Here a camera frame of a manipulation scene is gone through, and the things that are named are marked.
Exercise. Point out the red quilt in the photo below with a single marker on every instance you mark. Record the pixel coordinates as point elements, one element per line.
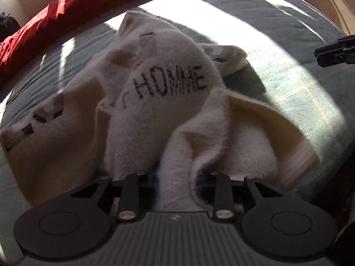
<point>63,13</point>

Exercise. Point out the black backpack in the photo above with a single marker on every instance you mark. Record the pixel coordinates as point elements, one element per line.
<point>8,27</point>

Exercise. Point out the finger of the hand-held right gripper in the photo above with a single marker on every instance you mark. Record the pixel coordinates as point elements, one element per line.
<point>330,55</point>

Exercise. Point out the green plaid bed sheet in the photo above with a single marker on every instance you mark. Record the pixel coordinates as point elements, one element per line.
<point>291,61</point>

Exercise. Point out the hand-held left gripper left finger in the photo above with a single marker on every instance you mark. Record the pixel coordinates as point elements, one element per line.
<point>130,191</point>

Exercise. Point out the white fuzzy sweater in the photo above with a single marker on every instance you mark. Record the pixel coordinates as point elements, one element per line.
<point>155,122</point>

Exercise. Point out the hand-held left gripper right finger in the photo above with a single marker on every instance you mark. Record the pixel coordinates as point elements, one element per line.
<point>222,194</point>

